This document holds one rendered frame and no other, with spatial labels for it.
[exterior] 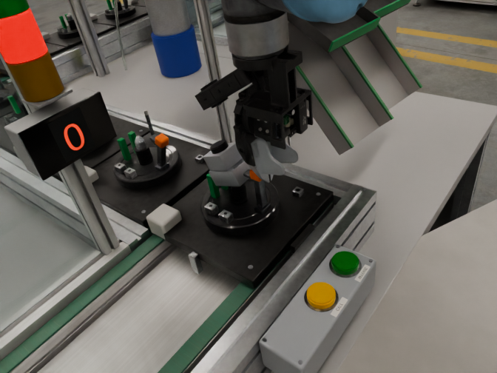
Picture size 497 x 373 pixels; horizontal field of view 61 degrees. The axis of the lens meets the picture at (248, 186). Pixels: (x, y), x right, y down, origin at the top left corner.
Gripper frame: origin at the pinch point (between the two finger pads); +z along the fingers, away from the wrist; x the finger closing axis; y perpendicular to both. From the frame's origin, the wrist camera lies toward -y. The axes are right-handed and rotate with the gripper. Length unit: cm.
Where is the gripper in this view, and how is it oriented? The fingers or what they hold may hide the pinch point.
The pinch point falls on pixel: (264, 172)
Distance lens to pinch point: 66.3
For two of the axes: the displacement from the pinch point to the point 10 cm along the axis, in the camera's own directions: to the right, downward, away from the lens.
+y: 7.8, 3.0, -5.5
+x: 6.1, -5.5, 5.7
